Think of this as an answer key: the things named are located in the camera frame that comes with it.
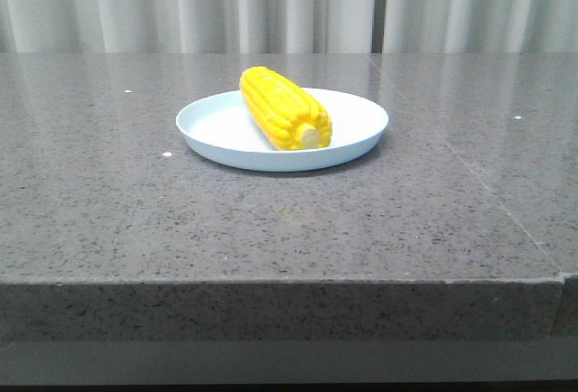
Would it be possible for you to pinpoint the white pleated curtain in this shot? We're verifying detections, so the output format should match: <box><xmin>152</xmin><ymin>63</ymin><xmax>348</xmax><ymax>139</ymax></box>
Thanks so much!
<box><xmin>1</xmin><ymin>0</ymin><xmax>577</xmax><ymax>53</ymax></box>

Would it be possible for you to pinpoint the light blue round plate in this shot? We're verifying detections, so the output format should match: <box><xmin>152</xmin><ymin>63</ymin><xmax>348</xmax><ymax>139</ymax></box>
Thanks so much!
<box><xmin>176</xmin><ymin>88</ymin><xmax>388</xmax><ymax>173</ymax></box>

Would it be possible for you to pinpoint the yellow corn cob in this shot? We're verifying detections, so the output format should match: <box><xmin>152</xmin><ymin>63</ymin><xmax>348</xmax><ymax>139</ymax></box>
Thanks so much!
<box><xmin>239</xmin><ymin>66</ymin><xmax>332</xmax><ymax>151</ymax></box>

